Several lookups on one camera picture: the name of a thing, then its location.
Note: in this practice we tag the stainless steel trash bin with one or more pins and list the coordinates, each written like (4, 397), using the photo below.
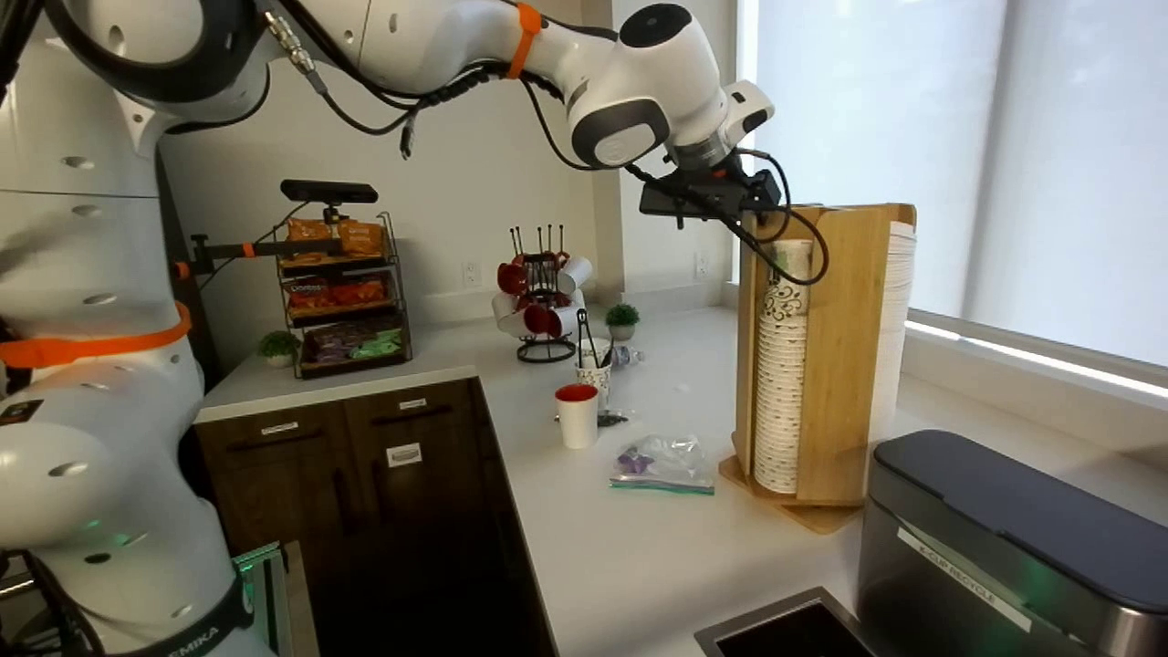
(970, 553)

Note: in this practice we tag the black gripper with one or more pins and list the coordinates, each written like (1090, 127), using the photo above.
(713, 191)

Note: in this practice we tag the black camera on stand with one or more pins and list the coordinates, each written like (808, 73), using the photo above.
(205, 259)

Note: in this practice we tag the black wire snack rack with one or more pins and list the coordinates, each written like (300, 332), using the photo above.
(348, 313)

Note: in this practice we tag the stack of patterned paper cups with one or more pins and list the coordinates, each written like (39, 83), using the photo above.
(777, 382)

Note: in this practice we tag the black mug tree stand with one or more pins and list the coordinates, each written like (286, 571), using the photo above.
(541, 294)

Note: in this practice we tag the clear zip bag green seal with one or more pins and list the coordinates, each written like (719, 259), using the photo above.
(665, 465)

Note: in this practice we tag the white mug red inside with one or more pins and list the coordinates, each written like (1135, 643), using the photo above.
(578, 413)

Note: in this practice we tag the small green plant left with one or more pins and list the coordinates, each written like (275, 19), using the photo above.
(278, 348)

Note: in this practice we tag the dark wooden cabinet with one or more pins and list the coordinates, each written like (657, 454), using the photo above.
(404, 516)

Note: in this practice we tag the small green potted plant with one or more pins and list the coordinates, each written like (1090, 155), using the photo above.
(620, 319)

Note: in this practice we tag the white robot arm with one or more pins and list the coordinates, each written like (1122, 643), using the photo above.
(96, 346)

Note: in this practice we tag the wooden coffee cup holder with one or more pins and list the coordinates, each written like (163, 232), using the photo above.
(854, 331)

